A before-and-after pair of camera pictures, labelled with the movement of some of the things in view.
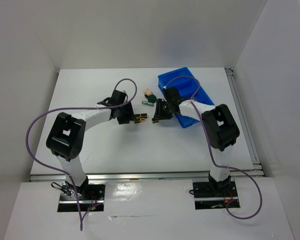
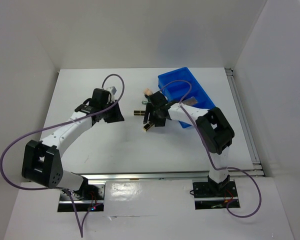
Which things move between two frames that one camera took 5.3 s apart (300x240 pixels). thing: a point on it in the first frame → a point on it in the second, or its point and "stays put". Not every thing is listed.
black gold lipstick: [142, 120] → [146, 126]
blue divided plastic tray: [189, 88] stays put
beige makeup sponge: [147, 92] stays put
